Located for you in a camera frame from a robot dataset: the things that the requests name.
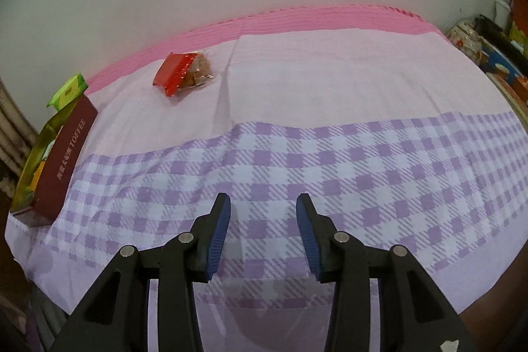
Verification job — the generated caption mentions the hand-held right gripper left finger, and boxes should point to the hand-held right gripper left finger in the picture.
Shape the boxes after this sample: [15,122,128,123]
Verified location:
[49,192,232,352]

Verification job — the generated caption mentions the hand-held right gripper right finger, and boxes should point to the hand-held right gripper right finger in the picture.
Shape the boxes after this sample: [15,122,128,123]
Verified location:
[296,193,477,352]

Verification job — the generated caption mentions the gold tin box maroon sides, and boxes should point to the gold tin box maroon sides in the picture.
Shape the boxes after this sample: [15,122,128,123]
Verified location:
[10,94,99,228]

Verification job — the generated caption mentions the clear packet of brown snacks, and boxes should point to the clear packet of brown snacks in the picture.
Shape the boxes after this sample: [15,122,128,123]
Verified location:
[178,52,216,91]

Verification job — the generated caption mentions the pink and purple checkered tablecloth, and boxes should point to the pink and purple checkered tablecloth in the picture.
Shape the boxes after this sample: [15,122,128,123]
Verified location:
[5,4,528,352]

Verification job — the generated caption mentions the red snack packet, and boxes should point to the red snack packet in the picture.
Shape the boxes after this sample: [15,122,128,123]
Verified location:
[153,53,196,97]

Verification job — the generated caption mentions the orange snack packet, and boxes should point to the orange snack packet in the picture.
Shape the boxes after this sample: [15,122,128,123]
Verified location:
[31,160,48,188]

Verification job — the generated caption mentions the green tissue pack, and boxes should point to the green tissue pack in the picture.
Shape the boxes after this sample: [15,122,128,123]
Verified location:
[47,74,89,108]

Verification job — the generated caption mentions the carved wooden furniture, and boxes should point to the carved wooden furniture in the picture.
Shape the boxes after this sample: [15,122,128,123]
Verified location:
[0,78,38,192]

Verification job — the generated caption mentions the cluttered shelf of colourful boxes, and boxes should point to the cluttered shelf of colourful boxes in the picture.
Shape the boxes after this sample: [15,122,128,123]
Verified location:
[447,0,528,105]

